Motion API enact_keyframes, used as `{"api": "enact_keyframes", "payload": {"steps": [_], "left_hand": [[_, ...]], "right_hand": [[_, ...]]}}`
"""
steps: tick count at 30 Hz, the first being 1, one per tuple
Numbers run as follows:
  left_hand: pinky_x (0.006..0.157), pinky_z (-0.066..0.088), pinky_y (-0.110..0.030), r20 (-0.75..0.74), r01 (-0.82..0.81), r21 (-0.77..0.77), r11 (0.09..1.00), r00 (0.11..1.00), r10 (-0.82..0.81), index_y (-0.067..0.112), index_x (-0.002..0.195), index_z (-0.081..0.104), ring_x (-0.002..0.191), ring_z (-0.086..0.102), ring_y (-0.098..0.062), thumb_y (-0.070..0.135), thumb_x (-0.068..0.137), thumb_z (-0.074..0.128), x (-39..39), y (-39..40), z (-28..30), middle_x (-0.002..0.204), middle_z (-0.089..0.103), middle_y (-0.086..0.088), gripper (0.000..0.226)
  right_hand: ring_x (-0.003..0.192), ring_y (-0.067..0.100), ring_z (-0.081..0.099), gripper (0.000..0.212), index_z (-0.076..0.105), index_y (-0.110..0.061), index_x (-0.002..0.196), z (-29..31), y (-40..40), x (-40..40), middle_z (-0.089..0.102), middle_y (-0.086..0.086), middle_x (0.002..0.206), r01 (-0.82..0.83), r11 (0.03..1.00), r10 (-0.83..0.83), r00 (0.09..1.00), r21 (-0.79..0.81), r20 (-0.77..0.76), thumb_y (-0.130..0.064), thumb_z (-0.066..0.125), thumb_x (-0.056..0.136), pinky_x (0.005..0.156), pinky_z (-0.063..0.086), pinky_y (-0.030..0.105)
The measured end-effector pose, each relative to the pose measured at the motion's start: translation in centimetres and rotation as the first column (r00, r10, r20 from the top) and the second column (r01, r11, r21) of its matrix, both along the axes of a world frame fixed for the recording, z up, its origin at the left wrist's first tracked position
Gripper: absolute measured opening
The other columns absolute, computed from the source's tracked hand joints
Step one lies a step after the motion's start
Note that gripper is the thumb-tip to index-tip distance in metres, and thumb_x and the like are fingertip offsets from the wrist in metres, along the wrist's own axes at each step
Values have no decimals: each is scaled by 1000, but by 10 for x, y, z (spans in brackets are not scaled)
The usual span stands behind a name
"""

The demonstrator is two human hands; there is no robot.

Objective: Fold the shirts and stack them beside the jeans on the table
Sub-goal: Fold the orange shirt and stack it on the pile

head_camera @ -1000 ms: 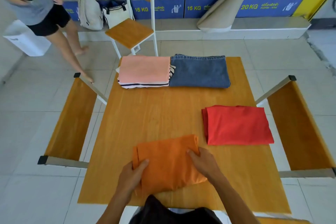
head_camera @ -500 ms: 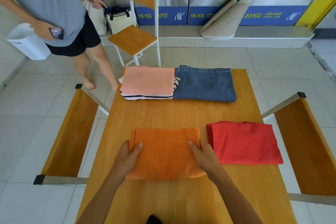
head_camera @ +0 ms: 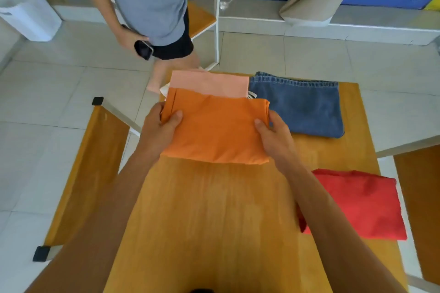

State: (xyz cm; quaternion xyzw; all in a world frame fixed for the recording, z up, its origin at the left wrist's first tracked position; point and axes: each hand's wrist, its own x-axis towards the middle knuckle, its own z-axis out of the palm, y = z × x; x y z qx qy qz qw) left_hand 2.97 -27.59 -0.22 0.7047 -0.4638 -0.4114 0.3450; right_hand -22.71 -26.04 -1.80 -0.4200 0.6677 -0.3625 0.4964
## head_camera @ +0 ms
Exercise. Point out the person's right hand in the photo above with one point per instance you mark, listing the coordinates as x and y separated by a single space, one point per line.
280 145

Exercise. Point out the person's left hand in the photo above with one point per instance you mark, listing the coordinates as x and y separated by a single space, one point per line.
154 135

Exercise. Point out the blue denim jeans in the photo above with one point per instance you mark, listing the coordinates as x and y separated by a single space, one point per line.
309 110

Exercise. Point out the black white striped shirt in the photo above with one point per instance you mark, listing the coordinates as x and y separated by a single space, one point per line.
164 90

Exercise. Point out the orange cloth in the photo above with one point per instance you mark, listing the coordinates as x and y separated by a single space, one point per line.
216 128

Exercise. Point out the pink cloth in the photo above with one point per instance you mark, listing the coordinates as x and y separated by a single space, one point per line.
209 83

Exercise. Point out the red cloth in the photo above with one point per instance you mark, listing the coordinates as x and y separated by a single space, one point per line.
361 203

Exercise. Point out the person's left forearm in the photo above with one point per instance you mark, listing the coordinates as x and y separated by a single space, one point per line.
96 227

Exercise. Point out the person's right forearm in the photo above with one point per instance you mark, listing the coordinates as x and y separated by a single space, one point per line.
337 234

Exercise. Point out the person's black shirt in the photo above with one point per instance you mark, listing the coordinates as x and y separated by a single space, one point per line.
202 291

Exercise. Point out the black smartphone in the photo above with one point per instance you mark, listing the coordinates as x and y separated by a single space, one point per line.
143 50

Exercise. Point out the small clear plastic bag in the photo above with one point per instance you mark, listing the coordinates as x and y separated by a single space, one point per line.
225 4

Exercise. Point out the white laundry basket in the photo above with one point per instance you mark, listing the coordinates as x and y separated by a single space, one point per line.
31 14

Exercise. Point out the wooden chair white frame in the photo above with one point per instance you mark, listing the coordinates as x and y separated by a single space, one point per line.
419 200
89 172
199 18

